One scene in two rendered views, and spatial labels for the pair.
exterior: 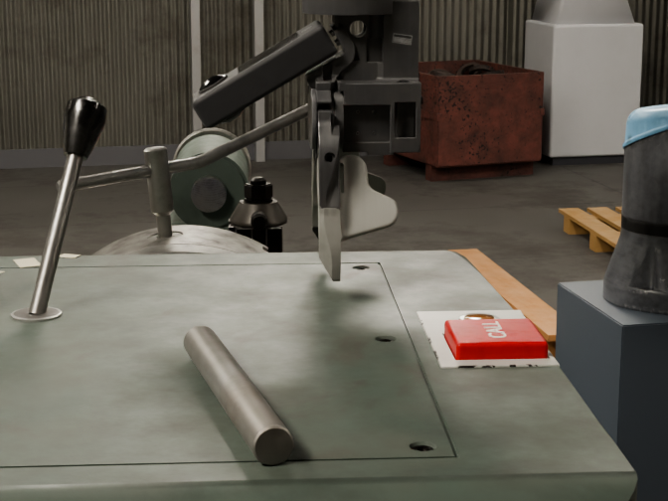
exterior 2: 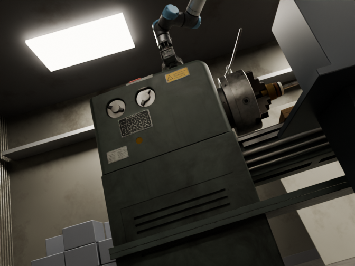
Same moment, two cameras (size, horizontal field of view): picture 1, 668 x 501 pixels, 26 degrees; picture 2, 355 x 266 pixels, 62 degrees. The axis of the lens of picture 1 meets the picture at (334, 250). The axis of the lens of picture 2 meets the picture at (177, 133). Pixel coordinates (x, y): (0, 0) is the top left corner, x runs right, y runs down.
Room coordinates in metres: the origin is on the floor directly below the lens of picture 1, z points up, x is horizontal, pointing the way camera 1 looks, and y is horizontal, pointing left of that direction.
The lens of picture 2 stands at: (1.29, -1.27, 0.46)
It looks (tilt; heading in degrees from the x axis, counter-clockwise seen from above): 22 degrees up; 102
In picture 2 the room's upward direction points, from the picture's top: 16 degrees counter-clockwise
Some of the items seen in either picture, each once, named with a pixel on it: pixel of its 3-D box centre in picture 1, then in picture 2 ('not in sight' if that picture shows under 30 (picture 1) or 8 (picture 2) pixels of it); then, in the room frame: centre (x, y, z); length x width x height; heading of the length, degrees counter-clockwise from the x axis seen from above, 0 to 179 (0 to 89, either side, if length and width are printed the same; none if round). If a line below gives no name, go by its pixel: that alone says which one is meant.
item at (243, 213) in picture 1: (258, 211); not in sight; (1.99, 0.11, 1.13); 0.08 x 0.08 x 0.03
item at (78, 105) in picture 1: (84, 128); not in sight; (1.08, 0.19, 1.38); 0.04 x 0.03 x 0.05; 4
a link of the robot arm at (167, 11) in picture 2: not in sight; (171, 17); (1.18, -0.07, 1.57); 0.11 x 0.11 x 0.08; 44
